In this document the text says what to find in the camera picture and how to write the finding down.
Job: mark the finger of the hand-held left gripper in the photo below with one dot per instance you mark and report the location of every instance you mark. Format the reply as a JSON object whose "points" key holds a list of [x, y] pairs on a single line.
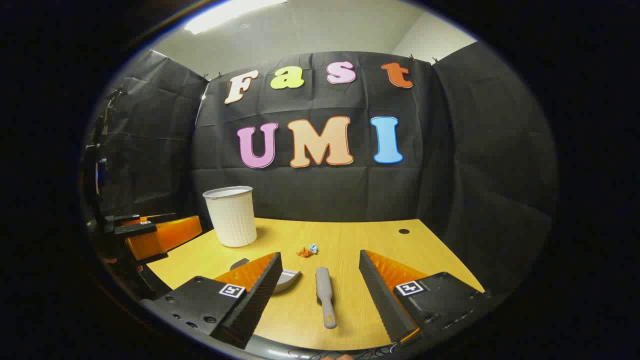
{"points": [[165, 235], [150, 218]]}

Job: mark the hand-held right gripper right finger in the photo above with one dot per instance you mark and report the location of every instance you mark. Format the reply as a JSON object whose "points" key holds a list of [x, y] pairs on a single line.
{"points": [[382, 300]]}

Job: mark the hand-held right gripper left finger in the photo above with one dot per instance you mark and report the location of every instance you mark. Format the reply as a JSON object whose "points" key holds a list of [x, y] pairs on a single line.
{"points": [[255, 305]]}

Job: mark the grey plastic dustpan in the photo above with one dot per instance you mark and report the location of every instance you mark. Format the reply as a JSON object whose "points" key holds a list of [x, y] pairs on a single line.
{"points": [[288, 278]]}

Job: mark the small grey broom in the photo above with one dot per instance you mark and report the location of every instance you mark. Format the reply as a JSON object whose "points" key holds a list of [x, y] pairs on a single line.
{"points": [[325, 295]]}

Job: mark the white ribbed garbage bin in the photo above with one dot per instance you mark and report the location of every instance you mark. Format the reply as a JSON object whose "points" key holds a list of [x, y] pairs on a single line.
{"points": [[231, 220]]}

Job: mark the orange paper scrap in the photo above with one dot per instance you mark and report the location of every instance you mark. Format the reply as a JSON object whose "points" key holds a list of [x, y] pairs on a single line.
{"points": [[304, 252]]}

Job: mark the blue paper scrap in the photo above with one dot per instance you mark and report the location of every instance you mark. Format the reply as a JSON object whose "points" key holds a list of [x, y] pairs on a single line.
{"points": [[313, 248]]}

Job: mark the wooden desktop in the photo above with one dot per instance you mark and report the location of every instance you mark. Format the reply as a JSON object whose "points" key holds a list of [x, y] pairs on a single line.
{"points": [[350, 235]]}

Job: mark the black backdrop cloth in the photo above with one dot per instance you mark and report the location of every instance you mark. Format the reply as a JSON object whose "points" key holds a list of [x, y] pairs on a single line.
{"points": [[325, 195]]}

